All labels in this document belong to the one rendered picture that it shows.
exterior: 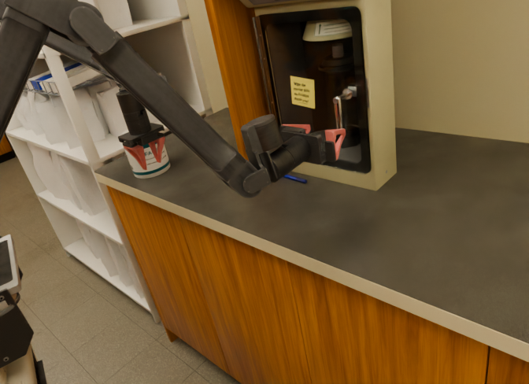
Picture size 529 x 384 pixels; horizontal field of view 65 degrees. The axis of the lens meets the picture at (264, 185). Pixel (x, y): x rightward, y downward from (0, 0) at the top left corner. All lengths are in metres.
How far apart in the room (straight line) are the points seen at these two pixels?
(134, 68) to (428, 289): 0.63
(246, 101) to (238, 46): 0.15
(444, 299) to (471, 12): 0.82
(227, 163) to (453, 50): 0.83
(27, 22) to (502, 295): 0.86
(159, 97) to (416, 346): 0.69
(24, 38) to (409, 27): 1.05
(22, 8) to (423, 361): 0.93
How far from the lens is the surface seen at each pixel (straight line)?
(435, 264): 0.88
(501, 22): 1.32
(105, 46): 0.70
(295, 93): 1.12
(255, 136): 0.80
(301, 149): 0.86
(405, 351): 0.98
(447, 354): 0.92
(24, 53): 0.73
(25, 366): 1.17
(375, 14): 1.00
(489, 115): 1.40
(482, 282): 0.85
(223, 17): 1.15
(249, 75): 1.21
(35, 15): 0.72
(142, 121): 1.08
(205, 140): 0.76
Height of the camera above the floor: 1.50
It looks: 28 degrees down
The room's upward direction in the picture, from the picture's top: 12 degrees counter-clockwise
